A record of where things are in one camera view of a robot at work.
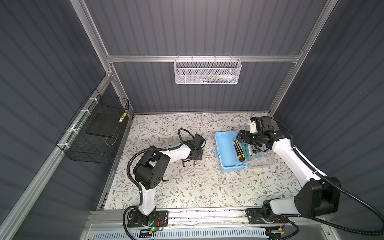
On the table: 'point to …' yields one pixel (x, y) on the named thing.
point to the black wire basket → (91, 135)
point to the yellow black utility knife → (241, 155)
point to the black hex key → (165, 180)
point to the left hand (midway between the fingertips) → (198, 155)
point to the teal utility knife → (246, 149)
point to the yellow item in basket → (123, 116)
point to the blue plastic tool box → (228, 159)
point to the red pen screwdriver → (183, 162)
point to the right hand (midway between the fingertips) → (245, 138)
